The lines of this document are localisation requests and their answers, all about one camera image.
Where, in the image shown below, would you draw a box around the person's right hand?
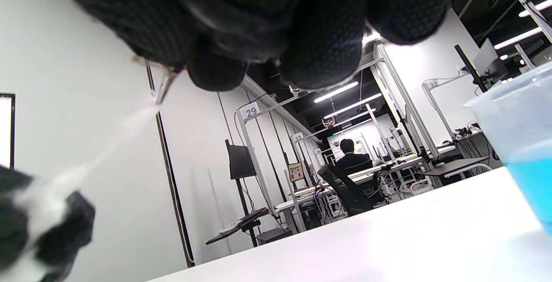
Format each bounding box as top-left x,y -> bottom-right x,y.
17,0 -> 460,92

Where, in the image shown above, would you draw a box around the person's left hand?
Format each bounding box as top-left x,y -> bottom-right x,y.
0,166 -> 96,282

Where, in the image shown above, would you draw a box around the white cotton ball clump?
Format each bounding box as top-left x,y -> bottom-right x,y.
0,168 -> 82,282

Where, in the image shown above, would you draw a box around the silver metal tweezers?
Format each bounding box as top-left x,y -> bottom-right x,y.
155,67 -> 184,105

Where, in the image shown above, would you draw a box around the clear beaker blue dye solution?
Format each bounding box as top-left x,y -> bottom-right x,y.
464,61 -> 552,236

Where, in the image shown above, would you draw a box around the grey monitor on arm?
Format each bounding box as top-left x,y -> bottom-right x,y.
455,38 -> 509,94

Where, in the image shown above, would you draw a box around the ceiling light strip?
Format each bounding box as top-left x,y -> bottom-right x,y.
494,28 -> 544,50
517,0 -> 552,18
314,81 -> 359,103
323,94 -> 383,119

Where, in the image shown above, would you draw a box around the black monitor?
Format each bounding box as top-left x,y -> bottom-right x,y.
225,140 -> 257,181

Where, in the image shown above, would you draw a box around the white plastic packet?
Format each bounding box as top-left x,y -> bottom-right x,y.
219,221 -> 243,235

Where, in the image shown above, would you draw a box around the brown notice board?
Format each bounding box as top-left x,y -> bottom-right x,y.
288,163 -> 305,183

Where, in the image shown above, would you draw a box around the black workstation stand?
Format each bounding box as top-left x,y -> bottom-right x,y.
206,179 -> 271,248

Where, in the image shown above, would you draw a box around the black keyboard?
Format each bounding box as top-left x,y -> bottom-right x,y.
235,207 -> 270,227

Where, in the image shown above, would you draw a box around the long pale workbench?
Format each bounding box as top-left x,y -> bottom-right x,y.
274,155 -> 425,207

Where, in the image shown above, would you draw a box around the dark brown side table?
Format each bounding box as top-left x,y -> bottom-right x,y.
423,156 -> 491,177

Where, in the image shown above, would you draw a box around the black frame pole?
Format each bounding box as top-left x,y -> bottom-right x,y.
146,61 -> 195,268

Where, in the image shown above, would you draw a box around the bright wall screen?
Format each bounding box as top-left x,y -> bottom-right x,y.
0,93 -> 16,170

